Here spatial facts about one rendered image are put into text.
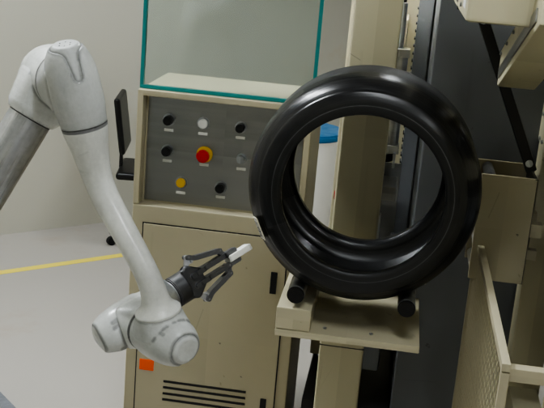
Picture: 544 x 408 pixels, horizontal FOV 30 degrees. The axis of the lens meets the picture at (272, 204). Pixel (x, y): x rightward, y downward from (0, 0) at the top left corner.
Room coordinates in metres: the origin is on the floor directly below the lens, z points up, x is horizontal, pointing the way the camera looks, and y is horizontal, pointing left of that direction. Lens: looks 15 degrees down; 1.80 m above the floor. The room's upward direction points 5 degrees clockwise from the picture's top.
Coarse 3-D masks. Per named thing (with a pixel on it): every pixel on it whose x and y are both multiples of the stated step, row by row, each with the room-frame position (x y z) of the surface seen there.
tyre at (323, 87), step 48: (336, 96) 2.40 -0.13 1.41; (384, 96) 2.39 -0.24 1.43; (432, 96) 2.43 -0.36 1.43; (288, 144) 2.41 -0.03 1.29; (432, 144) 2.37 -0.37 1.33; (288, 192) 2.68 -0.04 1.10; (480, 192) 2.41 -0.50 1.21; (288, 240) 2.40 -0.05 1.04; (336, 240) 2.67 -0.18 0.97; (384, 240) 2.65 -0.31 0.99; (432, 240) 2.36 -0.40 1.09; (336, 288) 2.39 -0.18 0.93; (384, 288) 2.38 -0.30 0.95
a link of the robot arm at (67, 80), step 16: (64, 48) 2.09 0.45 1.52; (80, 48) 2.11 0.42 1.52; (48, 64) 2.09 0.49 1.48; (64, 64) 2.08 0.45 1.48; (80, 64) 2.09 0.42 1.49; (48, 80) 2.10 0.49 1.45; (64, 80) 2.07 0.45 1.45; (80, 80) 2.08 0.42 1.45; (96, 80) 2.11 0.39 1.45; (48, 96) 2.12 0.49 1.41; (64, 96) 2.07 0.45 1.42; (80, 96) 2.08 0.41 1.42; (96, 96) 2.10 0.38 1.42; (64, 112) 2.08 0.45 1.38; (80, 112) 2.08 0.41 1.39; (96, 112) 2.10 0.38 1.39; (64, 128) 2.10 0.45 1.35; (80, 128) 2.08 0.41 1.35
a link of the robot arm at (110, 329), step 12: (120, 300) 2.18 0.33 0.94; (132, 300) 2.16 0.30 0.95; (108, 312) 2.14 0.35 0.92; (120, 312) 2.13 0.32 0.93; (132, 312) 2.11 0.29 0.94; (96, 324) 2.12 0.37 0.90; (108, 324) 2.11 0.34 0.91; (120, 324) 2.11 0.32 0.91; (96, 336) 2.12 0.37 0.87; (108, 336) 2.10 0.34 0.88; (120, 336) 2.11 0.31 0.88; (108, 348) 2.10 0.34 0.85; (120, 348) 2.11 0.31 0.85; (132, 348) 2.13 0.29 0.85
